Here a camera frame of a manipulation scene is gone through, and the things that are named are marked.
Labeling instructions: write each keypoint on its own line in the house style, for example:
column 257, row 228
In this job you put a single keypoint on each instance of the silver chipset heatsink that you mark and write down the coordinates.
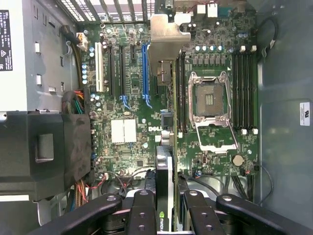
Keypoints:
column 123, row 131

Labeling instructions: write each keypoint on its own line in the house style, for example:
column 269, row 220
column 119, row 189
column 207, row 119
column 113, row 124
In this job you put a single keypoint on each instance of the white PCI expansion slot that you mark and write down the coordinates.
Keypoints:
column 99, row 68

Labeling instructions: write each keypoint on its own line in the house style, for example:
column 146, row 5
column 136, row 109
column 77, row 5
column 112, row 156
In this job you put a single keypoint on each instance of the teal serial port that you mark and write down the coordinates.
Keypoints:
column 225, row 11

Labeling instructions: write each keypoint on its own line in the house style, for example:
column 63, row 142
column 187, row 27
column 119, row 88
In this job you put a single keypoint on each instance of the green Dell motherboard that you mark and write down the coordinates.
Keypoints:
column 137, row 102

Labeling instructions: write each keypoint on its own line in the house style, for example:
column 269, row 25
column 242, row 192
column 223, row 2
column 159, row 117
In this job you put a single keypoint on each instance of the open grey PC case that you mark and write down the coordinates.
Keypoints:
column 281, row 73

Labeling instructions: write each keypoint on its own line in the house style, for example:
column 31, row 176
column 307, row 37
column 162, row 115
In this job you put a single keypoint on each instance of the metal USB port stack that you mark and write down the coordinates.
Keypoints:
column 212, row 11
column 201, row 11

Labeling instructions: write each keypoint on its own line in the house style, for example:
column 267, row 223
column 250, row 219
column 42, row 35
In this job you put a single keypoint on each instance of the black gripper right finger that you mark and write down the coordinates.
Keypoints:
column 203, row 218

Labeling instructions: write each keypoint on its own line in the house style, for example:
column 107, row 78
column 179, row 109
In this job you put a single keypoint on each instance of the short black expansion slot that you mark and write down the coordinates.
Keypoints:
column 133, row 52

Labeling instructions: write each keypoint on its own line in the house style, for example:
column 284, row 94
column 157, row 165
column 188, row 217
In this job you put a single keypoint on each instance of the black plastic air shroud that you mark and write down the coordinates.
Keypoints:
column 24, row 151

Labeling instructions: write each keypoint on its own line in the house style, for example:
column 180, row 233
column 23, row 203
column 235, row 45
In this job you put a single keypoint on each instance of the metal socket cover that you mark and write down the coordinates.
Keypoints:
column 216, row 137

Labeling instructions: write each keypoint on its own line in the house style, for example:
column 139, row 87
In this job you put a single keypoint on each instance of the coin cell battery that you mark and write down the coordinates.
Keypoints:
column 237, row 160

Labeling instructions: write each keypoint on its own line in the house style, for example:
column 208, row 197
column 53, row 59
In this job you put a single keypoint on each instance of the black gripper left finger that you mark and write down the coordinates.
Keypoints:
column 141, row 215

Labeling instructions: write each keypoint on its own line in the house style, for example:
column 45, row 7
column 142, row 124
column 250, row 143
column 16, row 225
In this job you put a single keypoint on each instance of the blue expansion slot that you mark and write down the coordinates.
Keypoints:
column 145, row 71

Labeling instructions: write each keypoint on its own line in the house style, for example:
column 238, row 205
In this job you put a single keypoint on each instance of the black RAM slot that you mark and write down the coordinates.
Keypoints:
column 180, row 93
column 252, row 90
column 234, row 90
column 247, row 90
column 240, row 90
column 185, row 93

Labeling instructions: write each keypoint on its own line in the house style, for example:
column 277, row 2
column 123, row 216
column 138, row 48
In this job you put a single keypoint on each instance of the grey power supply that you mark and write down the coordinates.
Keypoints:
column 24, row 73

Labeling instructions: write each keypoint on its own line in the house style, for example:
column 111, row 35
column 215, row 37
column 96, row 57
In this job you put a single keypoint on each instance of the CPU socket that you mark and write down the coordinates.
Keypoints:
column 210, row 98

